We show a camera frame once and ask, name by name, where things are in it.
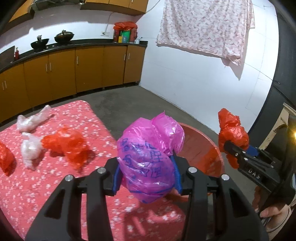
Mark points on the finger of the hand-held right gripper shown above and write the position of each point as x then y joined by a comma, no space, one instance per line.
253,151
235,153

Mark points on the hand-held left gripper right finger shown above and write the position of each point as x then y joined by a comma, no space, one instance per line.
177,176

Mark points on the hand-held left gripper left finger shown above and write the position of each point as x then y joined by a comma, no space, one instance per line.
116,178

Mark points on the orange plastic bag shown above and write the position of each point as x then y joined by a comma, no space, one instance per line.
67,143
5,157
231,129

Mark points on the red plastic basket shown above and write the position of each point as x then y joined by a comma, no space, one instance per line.
203,150

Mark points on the pink purple plastic bag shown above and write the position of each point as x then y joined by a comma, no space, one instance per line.
148,157

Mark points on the person's right hand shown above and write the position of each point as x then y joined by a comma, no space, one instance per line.
272,210

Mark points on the dark door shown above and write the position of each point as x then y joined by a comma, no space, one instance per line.
279,69

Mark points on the clear white plastic bag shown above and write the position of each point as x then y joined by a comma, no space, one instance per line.
30,148
30,122

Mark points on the red floral blanket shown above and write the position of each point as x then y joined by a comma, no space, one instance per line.
23,197

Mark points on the wooden lower cabinets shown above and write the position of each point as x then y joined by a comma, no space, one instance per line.
62,71

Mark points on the wooden cabinets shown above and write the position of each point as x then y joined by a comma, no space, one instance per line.
62,71
129,4

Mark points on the pink floral hanging sheet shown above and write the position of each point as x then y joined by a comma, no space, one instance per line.
203,25

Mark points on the black kitchen countertop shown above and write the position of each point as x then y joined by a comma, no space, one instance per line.
92,42

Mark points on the green box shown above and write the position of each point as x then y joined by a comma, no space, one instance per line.
125,36

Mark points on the red thermos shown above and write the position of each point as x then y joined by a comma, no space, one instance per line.
133,34
116,35

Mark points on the black wok with lid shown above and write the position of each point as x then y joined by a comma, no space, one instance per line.
64,37

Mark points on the red bag on thermoses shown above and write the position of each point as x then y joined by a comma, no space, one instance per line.
124,25

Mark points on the black open wok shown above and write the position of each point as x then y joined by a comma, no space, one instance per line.
39,44

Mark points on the red bottle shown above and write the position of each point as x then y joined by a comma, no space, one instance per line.
16,54

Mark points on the brown cutting board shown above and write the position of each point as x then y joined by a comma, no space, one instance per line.
7,55

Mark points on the wooden upper cabinets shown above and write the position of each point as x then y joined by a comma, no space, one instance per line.
129,4

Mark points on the light wooden frame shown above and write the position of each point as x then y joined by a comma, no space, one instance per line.
275,132

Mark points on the white wall socket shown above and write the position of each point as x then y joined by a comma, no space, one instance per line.
105,33

